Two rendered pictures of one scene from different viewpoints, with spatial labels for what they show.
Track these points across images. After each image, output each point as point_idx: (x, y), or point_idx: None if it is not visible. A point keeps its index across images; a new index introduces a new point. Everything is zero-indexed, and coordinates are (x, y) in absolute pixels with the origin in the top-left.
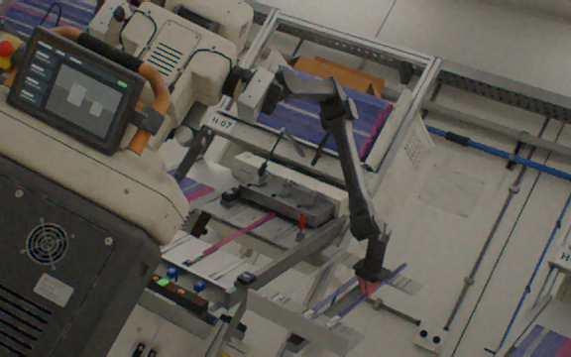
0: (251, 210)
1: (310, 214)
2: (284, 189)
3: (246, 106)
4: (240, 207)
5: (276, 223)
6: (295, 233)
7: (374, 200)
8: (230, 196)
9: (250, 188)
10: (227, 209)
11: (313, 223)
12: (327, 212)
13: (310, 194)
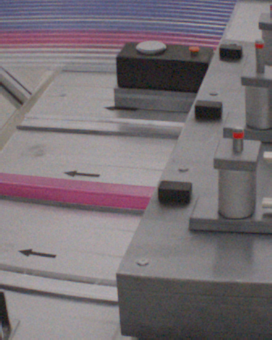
0: (149, 152)
1: (125, 253)
2: (245, 98)
3: None
4: (146, 126)
5: (89, 234)
6: (40, 305)
7: None
8: (123, 61)
9: (211, 62)
10: (95, 110)
11: (120, 311)
12: (264, 304)
13: (231, 149)
